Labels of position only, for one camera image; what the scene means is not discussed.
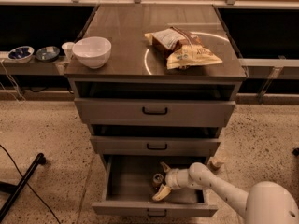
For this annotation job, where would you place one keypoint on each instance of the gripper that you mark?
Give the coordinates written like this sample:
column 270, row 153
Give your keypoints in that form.
column 172, row 178

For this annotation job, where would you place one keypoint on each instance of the orange soda can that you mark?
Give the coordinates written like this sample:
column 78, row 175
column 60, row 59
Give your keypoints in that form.
column 157, row 180

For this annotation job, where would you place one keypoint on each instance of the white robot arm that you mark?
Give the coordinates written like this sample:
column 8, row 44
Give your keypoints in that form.
column 266, row 202

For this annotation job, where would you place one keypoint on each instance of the bottom drawer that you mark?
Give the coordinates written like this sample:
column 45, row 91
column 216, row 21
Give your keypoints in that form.
column 128, row 189

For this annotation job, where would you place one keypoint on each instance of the drawer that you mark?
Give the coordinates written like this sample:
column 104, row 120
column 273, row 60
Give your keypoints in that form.
column 155, row 112
column 154, row 146
column 128, row 189

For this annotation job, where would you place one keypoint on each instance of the middle drawer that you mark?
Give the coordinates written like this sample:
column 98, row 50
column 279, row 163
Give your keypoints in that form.
column 154, row 146

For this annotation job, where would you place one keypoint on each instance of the grey drawer cabinet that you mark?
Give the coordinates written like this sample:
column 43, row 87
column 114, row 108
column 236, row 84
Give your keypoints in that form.
column 136, row 70

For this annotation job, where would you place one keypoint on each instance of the top drawer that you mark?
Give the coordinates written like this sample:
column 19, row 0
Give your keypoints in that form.
column 155, row 112

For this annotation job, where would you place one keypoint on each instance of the brown chip bag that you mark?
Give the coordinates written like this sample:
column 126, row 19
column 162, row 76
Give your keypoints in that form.
column 182, row 49

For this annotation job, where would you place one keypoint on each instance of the white bowl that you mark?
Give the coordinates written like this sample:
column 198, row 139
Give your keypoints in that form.
column 92, row 52

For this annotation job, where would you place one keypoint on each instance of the low side shelf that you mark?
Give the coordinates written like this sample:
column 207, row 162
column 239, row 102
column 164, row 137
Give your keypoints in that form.
column 34, row 67

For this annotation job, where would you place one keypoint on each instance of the black stand leg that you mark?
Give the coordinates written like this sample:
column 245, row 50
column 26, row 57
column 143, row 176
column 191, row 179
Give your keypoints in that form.
column 14, row 191

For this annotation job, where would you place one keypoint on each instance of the small white cup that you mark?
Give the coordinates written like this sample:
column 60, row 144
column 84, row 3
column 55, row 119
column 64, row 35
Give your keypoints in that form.
column 67, row 48

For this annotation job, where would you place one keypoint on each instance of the dark blue plate bowl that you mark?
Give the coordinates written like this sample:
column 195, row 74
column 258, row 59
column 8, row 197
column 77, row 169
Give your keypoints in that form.
column 47, row 54

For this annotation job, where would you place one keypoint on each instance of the blue patterned bowl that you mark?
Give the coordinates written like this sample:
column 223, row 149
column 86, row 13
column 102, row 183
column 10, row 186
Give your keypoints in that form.
column 21, row 54

